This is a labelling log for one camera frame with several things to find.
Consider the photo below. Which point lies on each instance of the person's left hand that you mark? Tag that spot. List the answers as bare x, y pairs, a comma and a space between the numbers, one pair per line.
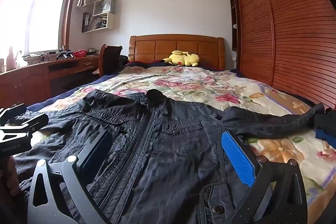
10, 176

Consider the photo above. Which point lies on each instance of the metal bowl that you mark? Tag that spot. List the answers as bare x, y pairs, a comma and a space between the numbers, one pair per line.
91, 50

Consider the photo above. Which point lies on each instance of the white wall shelf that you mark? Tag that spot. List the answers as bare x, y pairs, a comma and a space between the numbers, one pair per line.
110, 22

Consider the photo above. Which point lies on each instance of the books and papers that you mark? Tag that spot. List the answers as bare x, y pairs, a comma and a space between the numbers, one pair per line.
94, 23

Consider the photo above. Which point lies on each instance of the wooden chair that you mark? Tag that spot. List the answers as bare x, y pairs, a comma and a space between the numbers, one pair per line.
109, 58

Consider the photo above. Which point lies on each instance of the wooden desk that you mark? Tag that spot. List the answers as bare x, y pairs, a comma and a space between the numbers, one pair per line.
39, 77

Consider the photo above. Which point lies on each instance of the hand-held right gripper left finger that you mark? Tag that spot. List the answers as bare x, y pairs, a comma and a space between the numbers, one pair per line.
95, 153

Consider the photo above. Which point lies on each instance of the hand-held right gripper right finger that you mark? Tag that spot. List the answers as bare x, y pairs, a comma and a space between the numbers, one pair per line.
237, 158

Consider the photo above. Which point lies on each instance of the black folded garment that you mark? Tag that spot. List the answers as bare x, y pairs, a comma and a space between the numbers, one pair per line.
325, 120

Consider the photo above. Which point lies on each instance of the window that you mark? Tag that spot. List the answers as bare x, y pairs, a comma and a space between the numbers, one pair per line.
39, 11

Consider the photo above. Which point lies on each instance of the pink bottle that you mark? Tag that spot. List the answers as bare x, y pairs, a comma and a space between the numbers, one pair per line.
10, 60

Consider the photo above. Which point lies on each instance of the wooden bed headboard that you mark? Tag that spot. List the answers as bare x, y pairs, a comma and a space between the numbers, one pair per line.
178, 45

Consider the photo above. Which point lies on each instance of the wooden slatted wardrobe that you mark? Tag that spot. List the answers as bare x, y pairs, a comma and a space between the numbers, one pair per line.
288, 29

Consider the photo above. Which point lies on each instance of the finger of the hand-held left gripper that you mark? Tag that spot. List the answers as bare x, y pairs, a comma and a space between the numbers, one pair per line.
38, 121
16, 111

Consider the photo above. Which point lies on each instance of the black jacket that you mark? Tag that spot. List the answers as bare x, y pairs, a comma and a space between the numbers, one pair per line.
168, 155

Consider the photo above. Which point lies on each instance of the black device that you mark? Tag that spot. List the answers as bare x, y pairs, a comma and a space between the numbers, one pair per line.
64, 54

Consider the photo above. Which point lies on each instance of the blue folded garment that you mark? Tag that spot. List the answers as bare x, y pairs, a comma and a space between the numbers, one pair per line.
325, 137

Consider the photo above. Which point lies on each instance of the white paper bag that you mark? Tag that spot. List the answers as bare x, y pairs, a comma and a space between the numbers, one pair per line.
105, 6

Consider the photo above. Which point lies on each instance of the red basket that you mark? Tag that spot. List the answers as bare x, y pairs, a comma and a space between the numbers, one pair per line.
80, 54

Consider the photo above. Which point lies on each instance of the yellow plush toy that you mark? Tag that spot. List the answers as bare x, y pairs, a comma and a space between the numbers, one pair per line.
183, 58

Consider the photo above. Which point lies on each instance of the floral blanket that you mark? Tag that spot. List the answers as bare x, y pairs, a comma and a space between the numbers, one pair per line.
199, 82

